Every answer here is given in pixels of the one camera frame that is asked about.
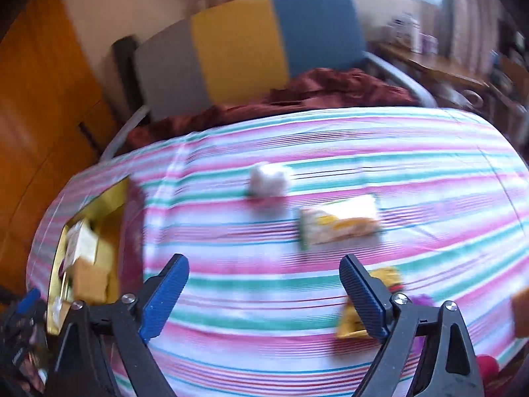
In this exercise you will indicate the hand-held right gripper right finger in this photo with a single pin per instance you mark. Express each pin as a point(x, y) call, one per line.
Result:
point(365, 302)

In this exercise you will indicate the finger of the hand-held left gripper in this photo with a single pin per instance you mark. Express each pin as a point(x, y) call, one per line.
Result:
point(28, 301)

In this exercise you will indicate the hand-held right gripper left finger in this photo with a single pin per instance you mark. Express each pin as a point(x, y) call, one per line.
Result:
point(165, 293)

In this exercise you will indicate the small white snack packet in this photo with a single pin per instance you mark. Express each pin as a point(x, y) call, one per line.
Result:
point(58, 308)

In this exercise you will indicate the purple snack packet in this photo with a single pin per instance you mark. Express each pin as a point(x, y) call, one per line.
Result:
point(62, 266)
point(421, 301)

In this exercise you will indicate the tan snack packet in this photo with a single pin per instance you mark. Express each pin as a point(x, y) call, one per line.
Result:
point(91, 281)
point(521, 310)

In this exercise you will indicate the cream square snack packet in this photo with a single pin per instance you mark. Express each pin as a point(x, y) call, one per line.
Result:
point(82, 242)

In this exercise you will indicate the yellow white snack packet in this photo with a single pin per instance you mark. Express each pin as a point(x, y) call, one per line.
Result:
point(339, 223)

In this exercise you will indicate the gold box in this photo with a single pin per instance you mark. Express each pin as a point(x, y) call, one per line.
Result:
point(109, 211)

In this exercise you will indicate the striped bedsheet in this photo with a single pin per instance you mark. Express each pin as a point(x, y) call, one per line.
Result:
point(289, 339)

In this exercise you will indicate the red cloth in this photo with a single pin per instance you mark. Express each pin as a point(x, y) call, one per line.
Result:
point(492, 368)

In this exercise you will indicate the round white snack packet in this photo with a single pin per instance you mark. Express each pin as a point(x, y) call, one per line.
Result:
point(268, 180)

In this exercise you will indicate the wooden wardrobe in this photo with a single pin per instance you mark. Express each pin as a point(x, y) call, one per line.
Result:
point(41, 111)

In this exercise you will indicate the dark red blanket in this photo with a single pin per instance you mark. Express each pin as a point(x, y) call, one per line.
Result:
point(330, 91)

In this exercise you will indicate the black rolled mat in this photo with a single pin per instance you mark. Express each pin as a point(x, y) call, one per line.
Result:
point(124, 70)

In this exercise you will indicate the wooden side desk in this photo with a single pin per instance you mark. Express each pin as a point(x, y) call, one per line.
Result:
point(438, 66)

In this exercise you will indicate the grey yellow blue headboard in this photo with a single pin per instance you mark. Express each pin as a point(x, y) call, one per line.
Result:
point(239, 49)

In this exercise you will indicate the white box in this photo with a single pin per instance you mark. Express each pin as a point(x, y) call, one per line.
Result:
point(405, 33)

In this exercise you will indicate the patterned curtain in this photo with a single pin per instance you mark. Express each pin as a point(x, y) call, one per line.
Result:
point(471, 16)

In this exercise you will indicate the metal bed frame rail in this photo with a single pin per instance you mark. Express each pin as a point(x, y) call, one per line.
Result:
point(124, 132)
point(401, 76)

